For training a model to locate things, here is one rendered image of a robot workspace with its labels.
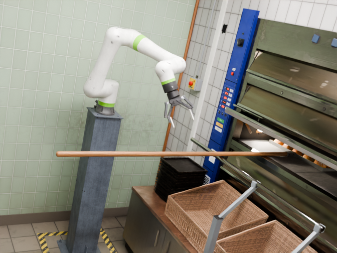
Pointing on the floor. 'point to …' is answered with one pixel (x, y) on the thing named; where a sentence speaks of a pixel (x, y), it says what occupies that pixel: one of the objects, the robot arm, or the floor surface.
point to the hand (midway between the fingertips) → (182, 122)
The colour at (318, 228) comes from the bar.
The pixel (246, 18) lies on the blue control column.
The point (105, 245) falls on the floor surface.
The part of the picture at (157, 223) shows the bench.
